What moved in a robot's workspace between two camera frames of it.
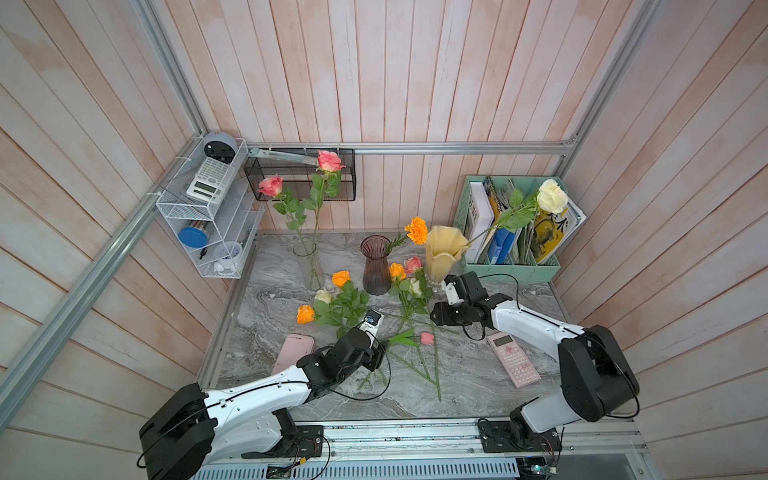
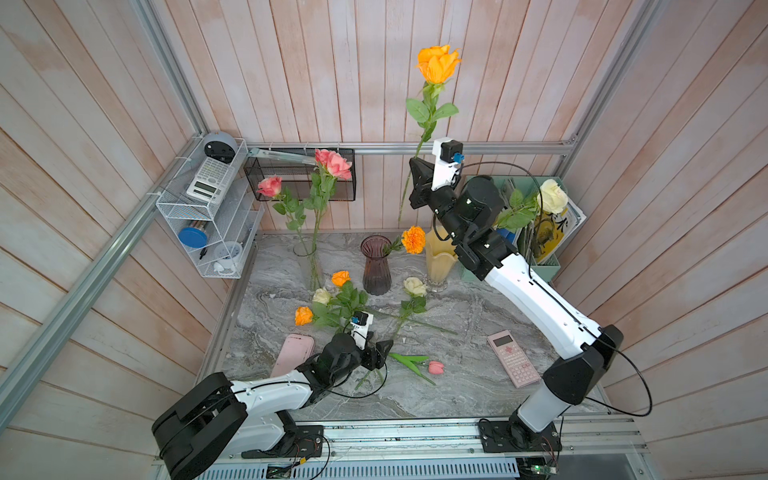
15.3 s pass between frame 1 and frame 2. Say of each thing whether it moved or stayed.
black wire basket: stayed
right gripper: moved
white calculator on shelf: stayed
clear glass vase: stayed
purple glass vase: stayed
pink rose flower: stayed
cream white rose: stayed
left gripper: stayed
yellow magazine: stayed
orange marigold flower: moved
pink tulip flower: moved
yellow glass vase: stayed
